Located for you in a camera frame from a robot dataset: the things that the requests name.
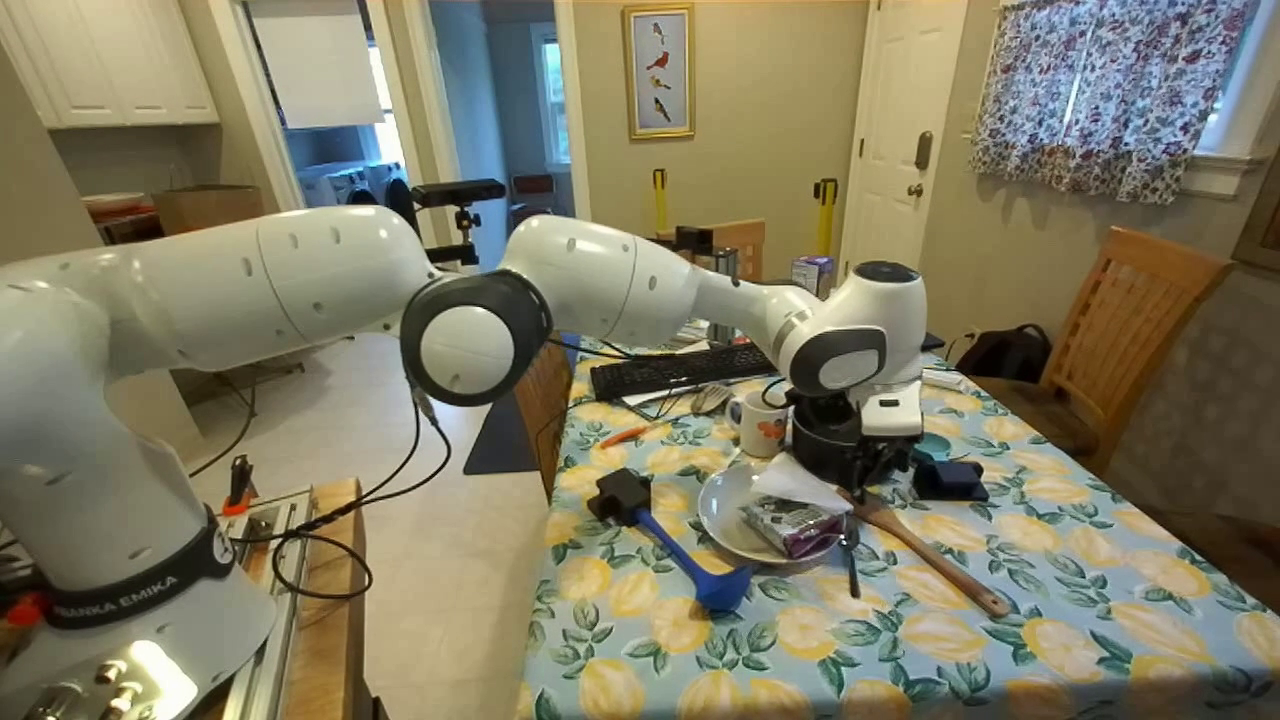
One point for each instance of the wooden chair with cushion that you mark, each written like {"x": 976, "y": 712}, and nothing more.
{"x": 1134, "y": 300}

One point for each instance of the white paper napkin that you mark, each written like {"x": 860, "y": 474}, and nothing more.
{"x": 784, "y": 478}

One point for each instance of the black pot with handle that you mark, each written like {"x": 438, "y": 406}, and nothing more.
{"x": 868, "y": 460}

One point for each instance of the white door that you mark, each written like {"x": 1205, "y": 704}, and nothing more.
{"x": 906, "y": 79}

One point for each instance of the wooden spatula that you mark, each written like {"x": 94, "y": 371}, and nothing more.
{"x": 883, "y": 517}

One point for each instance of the blue plastic ladle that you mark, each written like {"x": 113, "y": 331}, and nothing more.
{"x": 626, "y": 498}

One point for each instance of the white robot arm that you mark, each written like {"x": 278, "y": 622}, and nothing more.
{"x": 145, "y": 604}

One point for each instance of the wooden side table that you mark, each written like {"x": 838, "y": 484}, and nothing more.
{"x": 305, "y": 548}

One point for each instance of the black bag on floor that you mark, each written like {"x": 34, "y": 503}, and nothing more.
{"x": 1012, "y": 354}

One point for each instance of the purple snack packet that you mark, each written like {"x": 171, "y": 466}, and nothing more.
{"x": 792, "y": 531}

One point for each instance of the white plate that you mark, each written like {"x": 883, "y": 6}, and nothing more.
{"x": 720, "y": 517}

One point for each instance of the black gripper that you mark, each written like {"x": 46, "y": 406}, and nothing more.
{"x": 826, "y": 422}

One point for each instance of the white ceramic mug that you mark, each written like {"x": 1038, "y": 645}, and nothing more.
{"x": 760, "y": 422}

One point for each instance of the bird picture framed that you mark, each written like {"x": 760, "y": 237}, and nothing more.
{"x": 658, "y": 69}

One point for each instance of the black keyboard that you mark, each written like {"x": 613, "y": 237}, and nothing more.
{"x": 678, "y": 371}

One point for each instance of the floral curtain right window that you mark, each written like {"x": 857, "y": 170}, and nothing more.
{"x": 1106, "y": 96}

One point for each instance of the small black box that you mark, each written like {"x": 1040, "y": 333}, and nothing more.
{"x": 949, "y": 483}

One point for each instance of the floral lemon tablecloth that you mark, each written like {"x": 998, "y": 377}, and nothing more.
{"x": 1113, "y": 619}

